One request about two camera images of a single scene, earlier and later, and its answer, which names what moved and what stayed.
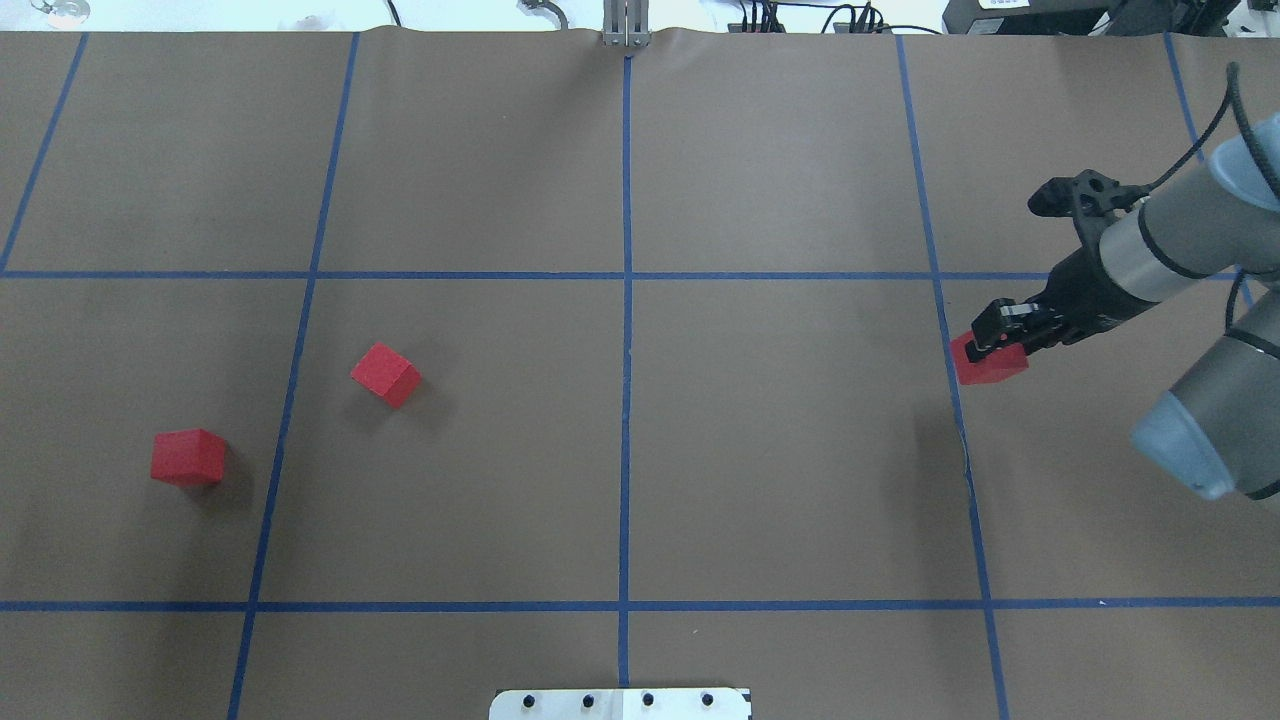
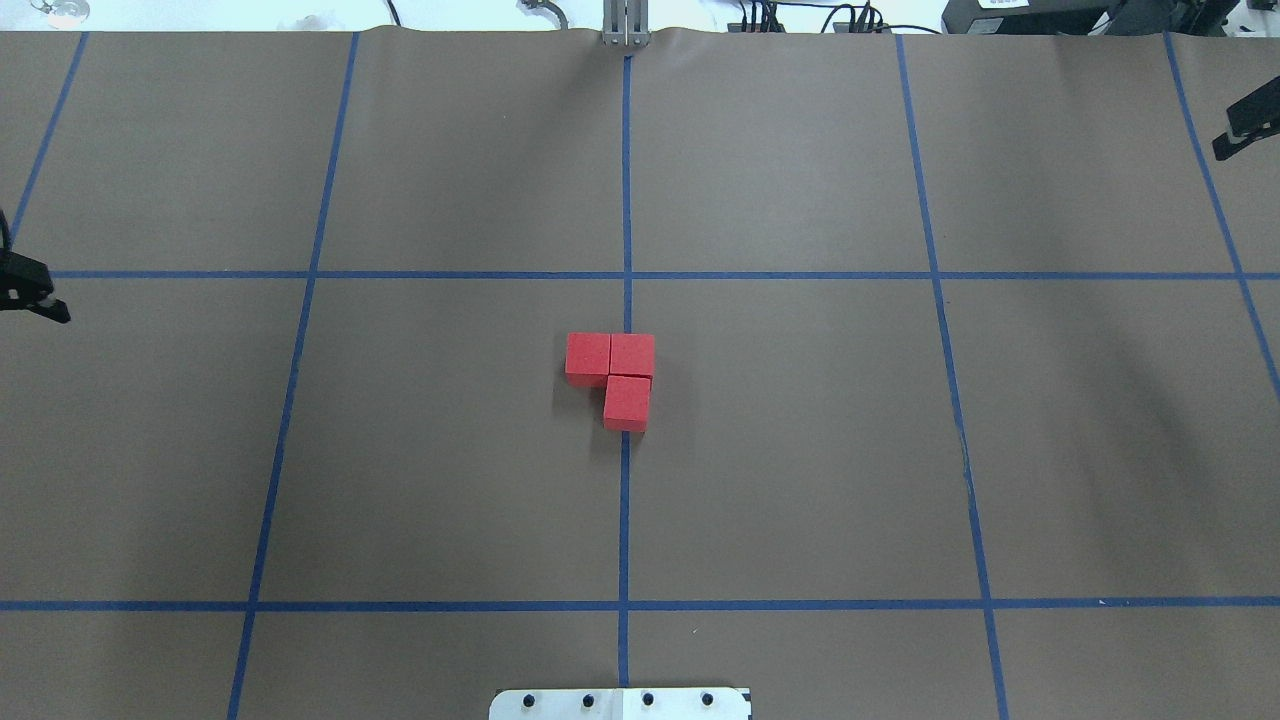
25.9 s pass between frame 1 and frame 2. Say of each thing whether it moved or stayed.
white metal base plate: stayed
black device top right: stayed
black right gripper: moved
